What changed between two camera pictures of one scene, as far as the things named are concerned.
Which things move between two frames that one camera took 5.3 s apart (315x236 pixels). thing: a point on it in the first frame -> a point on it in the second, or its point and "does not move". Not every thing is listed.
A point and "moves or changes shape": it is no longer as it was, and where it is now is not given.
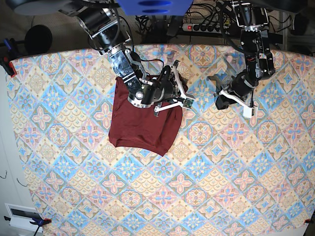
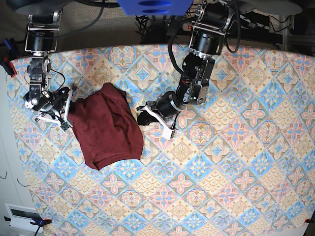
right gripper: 239,90 -> 164,109
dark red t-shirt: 135,128 moves or changes shape
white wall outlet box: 21,216 does not move
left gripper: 165,90 -> 53,106
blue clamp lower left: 39,221 does not move
